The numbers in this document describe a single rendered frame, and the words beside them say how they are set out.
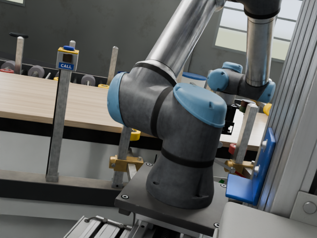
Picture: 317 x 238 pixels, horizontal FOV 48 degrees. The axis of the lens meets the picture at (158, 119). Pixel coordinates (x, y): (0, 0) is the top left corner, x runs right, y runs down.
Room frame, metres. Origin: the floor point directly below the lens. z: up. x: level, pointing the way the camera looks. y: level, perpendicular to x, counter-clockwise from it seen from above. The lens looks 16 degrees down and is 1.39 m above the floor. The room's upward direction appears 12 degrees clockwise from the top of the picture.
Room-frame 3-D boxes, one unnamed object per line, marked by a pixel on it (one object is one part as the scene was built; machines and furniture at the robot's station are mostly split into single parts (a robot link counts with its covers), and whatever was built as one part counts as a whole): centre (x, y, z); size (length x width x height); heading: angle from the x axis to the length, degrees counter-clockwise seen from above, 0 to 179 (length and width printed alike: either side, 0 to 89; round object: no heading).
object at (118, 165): (1.35, 0.09, 0.80); 0.14 x 0.06 x 0.05; 103
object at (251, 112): (1.46, -0.37, 0.89); 0.04 x 0.04 x 0.48; 13
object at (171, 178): (0.72, -0.08, 1.09); 0.15 x 0.15 x 0.10
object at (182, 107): (0.73, -0.07, 1.20); 0.13 x 0.12 x 0.14; 64
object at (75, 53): (1.29, 0.37, 1.18); 0.07 x 0.07 x 0.08; 13
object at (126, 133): (1.34, 0.11, 0.88); 0.04 x 0.04 x 0.48; 13
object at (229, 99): (1.34, -0.23, 1.15); 0.08 x 0.08 x 0.05
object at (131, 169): (1.29, 0.06, 0.80); 0.44 x 0.03 x 0.04; 13
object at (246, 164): (1.46, -0.39, 0.84); 0.14 x 0.06 x 0.05; 103
